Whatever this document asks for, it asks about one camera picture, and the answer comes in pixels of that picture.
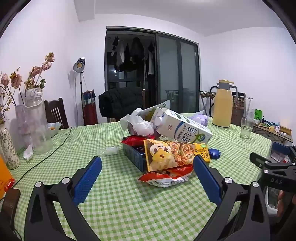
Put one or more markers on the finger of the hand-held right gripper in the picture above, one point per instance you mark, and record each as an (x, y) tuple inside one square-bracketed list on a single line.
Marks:
[(259, 160), (281, 147)]

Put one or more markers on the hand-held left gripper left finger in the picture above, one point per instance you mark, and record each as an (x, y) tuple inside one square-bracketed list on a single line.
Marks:
[(89, 178)]

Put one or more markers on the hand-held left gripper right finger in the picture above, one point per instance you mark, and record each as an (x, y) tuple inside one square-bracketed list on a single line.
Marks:
[(207, 178)]

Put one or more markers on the yellow snack packet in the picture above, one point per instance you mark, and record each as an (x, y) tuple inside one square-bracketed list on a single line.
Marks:
[(175, 153)]

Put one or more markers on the red and white snack packet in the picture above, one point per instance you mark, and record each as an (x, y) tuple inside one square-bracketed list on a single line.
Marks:
[(161, 178)]

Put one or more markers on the dark blue box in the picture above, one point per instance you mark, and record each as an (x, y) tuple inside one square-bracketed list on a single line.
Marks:
[(134, 155)]

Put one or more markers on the white milk carton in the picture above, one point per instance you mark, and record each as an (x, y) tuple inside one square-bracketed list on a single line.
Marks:
[(182, 129)]

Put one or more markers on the plain red snack packet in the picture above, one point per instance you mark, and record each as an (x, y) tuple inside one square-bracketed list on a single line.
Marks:
[(133, 140)]

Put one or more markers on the white plastic bag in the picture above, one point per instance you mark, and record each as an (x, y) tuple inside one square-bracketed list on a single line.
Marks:
[(143, 127)]

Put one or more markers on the person's right hand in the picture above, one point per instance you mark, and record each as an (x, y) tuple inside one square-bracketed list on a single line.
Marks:
[(281, 201)]

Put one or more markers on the folding table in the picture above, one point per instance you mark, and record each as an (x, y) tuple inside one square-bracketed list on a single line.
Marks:
[(266, 131)]

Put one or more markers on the blue bottle cap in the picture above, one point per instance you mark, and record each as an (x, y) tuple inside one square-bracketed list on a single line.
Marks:
[(214, 154)]

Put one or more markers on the clear drinking glass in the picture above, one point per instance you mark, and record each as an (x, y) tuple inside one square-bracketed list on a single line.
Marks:
[(247, 128)]

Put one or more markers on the crumpled clear plastic wrap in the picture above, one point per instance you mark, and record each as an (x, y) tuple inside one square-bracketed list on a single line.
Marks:
[(111, 151)]

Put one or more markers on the green box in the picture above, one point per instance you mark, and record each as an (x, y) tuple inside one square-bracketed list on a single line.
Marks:
[(258, 114)]

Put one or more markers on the brown cabinet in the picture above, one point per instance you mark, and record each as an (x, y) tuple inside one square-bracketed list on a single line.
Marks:
[(237, 115)]

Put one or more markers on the green checkered tablecloth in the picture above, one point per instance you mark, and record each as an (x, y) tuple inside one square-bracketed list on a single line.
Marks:
[(129, 208)]

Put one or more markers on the glass bowl with oranges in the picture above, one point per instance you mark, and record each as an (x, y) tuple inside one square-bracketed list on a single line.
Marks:
[(54, 131)]

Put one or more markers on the purple plastic bag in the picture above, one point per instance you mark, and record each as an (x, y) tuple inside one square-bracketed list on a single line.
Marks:
[(198, 119)]

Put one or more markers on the clear water bottle white lid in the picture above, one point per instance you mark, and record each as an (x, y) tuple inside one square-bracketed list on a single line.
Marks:
[(39, 139)]

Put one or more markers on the red folded umbrella stand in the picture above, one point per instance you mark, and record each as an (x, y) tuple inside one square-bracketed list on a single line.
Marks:
[(90, 113)]

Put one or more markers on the yellow thermos jug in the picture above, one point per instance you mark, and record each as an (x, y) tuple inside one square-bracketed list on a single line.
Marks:
[(222, 106)]

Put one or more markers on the crumpled white tissue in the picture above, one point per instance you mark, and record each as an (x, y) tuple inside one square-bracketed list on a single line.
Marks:
[(29, 153)]

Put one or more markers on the dark wooden chair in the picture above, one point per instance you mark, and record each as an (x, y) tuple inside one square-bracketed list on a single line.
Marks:
[(61, 113)]

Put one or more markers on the black jacket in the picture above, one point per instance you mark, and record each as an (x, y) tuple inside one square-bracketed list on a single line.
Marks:
[(120, 102)]

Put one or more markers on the metal drying rack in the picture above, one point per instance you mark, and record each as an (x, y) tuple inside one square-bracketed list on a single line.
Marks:
[(205, 94)]

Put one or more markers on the orange packet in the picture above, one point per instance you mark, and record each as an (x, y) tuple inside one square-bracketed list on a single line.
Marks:
[(4, 176)]

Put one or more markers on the floral ceramic vase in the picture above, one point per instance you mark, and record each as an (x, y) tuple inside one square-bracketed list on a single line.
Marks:
[(9, 150)]

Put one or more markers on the clear glass vase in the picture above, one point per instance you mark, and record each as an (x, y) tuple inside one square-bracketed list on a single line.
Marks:
[(20, 120)]

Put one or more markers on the studio lamp on stand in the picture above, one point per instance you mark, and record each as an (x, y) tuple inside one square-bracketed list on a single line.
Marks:
[(78, 65)]

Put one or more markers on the sliding glass door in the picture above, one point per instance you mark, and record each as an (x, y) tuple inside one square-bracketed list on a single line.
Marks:
[(171, 69)]

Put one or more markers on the dried flowers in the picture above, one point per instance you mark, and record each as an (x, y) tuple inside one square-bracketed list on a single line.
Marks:
[(16, 80)]

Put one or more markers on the hanging dark clothes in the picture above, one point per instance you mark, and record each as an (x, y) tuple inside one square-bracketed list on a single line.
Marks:
[(136, 53)]

